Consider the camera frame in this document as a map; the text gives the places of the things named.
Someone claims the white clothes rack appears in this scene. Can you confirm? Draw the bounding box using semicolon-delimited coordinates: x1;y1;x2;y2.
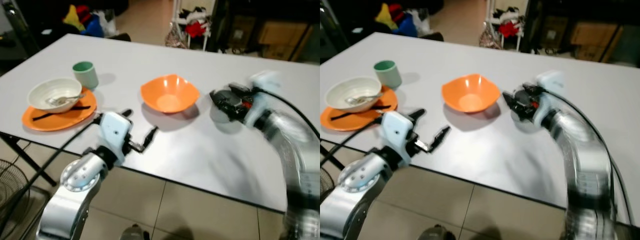
172;0;214;52
485;0;527;52

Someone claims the red cloth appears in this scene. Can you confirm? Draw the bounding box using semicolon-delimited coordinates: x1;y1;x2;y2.
497;20;520;39
184;20;207;39

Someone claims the black floor fan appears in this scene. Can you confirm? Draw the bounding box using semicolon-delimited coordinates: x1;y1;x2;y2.
320;167;335;202
0;159;32;222

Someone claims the blue cloth item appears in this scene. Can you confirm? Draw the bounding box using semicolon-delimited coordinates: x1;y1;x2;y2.
397;17;419;39
82;18;105;39

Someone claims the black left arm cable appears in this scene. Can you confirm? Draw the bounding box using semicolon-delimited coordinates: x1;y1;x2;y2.
0;119;102;223
320;117;385;167

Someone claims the orange plastic bowl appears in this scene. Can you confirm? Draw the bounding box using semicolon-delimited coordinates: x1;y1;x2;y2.
441;73;501;114
140;74;200;114

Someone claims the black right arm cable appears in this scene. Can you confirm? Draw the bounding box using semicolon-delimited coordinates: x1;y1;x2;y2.
549;87;637;227
254;87;321;140

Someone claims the black utensil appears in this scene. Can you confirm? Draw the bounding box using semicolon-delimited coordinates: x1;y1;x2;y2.
330;104;392;121
32;105;92;121

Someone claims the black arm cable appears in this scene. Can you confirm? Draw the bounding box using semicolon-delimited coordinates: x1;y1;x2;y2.
0;119;102;223
320;117;385;167
254;87;321;140
549;87;637;227

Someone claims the white ceramic bowl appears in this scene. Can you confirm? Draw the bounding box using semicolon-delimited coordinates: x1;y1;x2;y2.
325;76;384;113
27;77;84;114

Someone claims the woven patterned bag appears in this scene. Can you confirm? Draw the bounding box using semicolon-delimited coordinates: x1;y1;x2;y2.
478;22;501;50
165;22;189;50

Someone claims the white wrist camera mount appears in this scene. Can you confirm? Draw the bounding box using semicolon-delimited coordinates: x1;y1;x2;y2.
247;70;282;126
534;69;569;126
379;110;417;163
97;111;134;164

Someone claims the green cup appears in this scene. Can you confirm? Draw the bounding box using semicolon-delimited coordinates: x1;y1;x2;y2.
373;60;403;91
72;61;99;91

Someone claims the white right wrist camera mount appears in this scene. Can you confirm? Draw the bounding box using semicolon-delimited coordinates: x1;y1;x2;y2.
247;70;282;126
534;69;569;126

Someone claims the white plastic bag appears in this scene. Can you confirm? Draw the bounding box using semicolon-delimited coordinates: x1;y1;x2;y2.
413;8;432;36
96;9;119;36

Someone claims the silver metal fork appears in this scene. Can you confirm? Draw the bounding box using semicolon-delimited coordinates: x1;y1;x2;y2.
345;92;385;106
47;93;86;107

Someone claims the yellow cloth item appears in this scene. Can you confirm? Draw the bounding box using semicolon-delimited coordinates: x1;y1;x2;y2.
63;4;86;31
375;3;399;30

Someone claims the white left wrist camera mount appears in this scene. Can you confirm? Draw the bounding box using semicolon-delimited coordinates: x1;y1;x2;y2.
97;111;134;164
379;110;417;163

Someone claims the brown cardboard box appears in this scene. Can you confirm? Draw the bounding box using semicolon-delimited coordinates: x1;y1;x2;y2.
257;20;312;62
570;21;624;64

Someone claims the orange plate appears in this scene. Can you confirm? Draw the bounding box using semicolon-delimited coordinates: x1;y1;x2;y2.
21;87;98;132
320;86;399;132

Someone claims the black table leg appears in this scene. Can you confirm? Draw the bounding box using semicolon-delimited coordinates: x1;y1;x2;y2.
0;132;57;187
320;142;347;172

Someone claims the grey robot foot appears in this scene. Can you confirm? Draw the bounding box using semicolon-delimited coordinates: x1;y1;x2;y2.
120;225;152;240
417;225;454;240

